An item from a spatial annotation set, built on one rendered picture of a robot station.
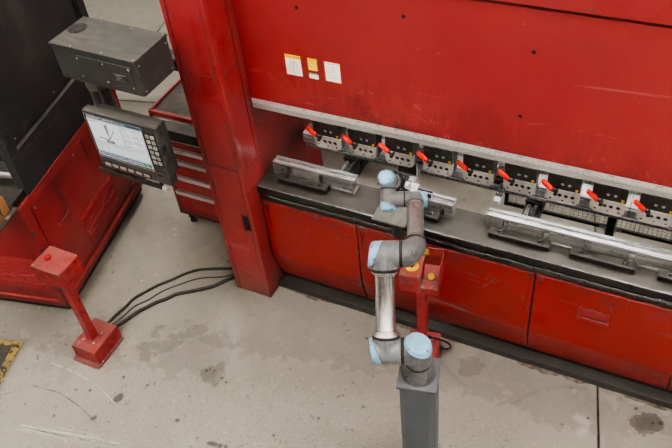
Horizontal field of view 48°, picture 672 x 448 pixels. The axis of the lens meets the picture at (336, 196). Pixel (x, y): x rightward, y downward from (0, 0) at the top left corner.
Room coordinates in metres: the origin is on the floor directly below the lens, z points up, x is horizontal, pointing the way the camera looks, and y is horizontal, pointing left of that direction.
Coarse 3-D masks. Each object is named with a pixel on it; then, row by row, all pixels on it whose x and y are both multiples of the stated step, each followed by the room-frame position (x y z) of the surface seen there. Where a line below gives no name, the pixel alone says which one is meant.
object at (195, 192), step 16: (176, 96) 4.00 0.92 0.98; (160, 112) 3.83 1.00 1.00; (176, 112) 3.83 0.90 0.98; (176, 144) 3.80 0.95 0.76; (192, 160) 3.75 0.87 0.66; (192, 176) 3.77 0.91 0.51; (176, 192) 3.84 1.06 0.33; (192, 192) 3.80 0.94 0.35; (208, 192) 3.73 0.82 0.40; (192, 208) 3.82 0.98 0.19; (208, 208) 3.75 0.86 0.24
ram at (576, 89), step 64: (256, 0) 3.22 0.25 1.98; (320, 0) 3.05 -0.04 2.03; (384, 0) 2.89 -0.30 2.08; (448, 0) 2.75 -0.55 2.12; (256, 64) 3.25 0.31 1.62; (320, 64) 3.07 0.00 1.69; (384, 64) 2.90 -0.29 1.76; (448, 64) 2.75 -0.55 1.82; (512, 64) 2.61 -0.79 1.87; (576, 64) 2.49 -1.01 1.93; (640, 64) 2.37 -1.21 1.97; (448, 128) 2.75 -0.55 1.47; (512, 128) 2.60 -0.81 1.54; (576, 128) 2.47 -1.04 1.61; (640, 128) 2.34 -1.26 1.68
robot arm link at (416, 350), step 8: (408, 336) 1.95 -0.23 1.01; (416, 336) 1.95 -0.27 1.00; (424, 336) 1.95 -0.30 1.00; (408, 344) 1.91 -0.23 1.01; (416, 344) 1.91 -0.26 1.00; (424, 344) 1.91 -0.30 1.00; (408, 352) 1.88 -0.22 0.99; (416, 352) 1.87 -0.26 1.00; (424, 352) 1.87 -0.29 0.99; (408, 360) 1.87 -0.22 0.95; (416, 360) 1.87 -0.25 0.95; (424, 360) 1.87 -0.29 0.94; (416, 368) 1.87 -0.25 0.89; (424, 368) 1.87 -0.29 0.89
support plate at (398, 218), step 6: (378, 210) 2.75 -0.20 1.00; (396, 210) 2.73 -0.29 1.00; (402, 210) 2.73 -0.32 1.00; (372, 216) 2.71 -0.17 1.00; (378, 216) 2.71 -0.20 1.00; (384, 216) 2.70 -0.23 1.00; (390, 216) 2.69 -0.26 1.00; (396, 216) 2.69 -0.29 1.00; (402, 216) 2.68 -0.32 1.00; (384, 222) 2.66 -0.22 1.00; (390, 222) 2.65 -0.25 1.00; (396, 222) 2.65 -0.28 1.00; (402, 222) 2.64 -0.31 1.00
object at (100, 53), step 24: (72, 24) 3.27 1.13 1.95; (96, 24) 3.24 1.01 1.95; (120, 24) 3.21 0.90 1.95; (72, 48) 3.05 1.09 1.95; (96, 48) 3.02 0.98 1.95; (120, 48) 3.00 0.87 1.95; (144, 48) 2.97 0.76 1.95; (168, 48) 3.07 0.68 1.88; (72, 72) 3.10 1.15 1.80; (96, 72) 3.00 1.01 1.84; (120, 72) 2.92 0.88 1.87; (144, 72) 2.91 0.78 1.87; (168, 72) 3.03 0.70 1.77; (96, 96) 3.18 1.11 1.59; (144, 96) 2.88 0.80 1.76
